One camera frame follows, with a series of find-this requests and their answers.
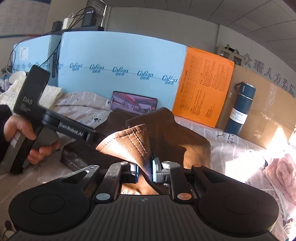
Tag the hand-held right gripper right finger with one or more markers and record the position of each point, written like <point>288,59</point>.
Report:
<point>152,170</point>

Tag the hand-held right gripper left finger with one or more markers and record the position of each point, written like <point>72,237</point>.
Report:
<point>136,173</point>

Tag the brown garment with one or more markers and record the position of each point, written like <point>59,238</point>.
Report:
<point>166,134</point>

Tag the person's left hand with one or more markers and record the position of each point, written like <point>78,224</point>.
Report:
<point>18,122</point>

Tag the cream knitted cloth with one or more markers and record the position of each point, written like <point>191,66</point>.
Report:
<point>48,92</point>

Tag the light blue cardboard box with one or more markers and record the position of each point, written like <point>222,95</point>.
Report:
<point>127,53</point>
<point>34,51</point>

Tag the smartphone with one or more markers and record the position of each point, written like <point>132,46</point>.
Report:
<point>134,102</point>

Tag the white charger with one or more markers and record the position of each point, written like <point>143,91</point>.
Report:
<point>67,23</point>

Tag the printed grey bedsheet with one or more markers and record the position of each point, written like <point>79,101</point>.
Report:
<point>231,148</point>

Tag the black power adapter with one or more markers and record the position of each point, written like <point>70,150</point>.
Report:
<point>89,18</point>

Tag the orange cardboard box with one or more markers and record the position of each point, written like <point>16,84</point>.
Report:
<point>203,88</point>

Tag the dark blue vacuum bottle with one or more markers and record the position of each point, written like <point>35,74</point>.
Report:
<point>242,99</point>

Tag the brown cardboard box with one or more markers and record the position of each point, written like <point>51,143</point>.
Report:
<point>266,109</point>

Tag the pink fluffy garment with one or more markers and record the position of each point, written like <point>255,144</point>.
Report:
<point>282,171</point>

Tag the grey cabinet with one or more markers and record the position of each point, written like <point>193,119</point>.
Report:
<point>229,55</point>

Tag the white plastic bag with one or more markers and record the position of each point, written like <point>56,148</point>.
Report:
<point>293,139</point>

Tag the wall poster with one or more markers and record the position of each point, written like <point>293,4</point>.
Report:
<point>23,16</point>

